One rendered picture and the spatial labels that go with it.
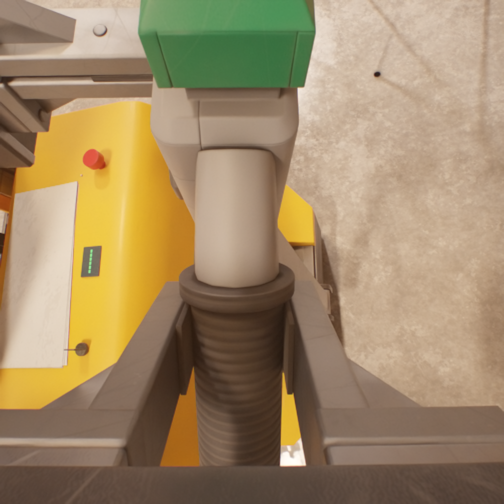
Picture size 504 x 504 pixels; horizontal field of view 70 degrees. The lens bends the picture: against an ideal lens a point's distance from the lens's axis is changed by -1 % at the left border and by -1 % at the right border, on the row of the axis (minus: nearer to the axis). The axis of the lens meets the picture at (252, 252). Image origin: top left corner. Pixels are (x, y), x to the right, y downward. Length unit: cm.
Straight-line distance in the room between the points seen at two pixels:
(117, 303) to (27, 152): 51
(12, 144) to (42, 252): 62
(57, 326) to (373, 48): 168
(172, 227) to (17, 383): 42
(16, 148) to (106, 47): 10
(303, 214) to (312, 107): 70
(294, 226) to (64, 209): 68
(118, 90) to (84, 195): 65
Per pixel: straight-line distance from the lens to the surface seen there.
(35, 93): 21
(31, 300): 86
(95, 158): 81
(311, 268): 122
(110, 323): 74
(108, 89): 20
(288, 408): 116
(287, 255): 47
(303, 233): 120
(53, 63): 19
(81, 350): 75
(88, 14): 20
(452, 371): 151
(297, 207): 123
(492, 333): 154
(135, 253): 75
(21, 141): 26
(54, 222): 86
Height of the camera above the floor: 147
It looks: 69 degrees down
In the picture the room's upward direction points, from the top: 51 degrees counter-clockwise
